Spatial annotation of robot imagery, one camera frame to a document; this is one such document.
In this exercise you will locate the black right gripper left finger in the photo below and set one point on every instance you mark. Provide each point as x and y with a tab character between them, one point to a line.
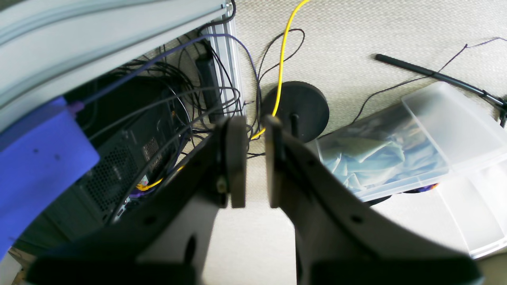
165	241

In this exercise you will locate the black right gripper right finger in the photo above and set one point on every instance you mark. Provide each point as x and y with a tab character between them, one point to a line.
339	240

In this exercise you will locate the black computer tower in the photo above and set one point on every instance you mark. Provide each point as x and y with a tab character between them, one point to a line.
142	146

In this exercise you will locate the black round stand base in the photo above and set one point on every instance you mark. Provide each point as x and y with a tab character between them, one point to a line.
303	111

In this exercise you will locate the blue box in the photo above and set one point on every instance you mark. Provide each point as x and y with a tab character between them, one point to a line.
42	155

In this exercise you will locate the clear plastic storage bin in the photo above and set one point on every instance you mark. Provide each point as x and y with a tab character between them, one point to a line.
437	137

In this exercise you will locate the black power strip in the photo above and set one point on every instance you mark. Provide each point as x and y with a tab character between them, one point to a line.
208	76

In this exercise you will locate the black rod on floor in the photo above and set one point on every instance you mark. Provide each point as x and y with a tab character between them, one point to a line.
495	101

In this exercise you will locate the aluminium frame rail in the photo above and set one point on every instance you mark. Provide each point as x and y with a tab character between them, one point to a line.
49	47

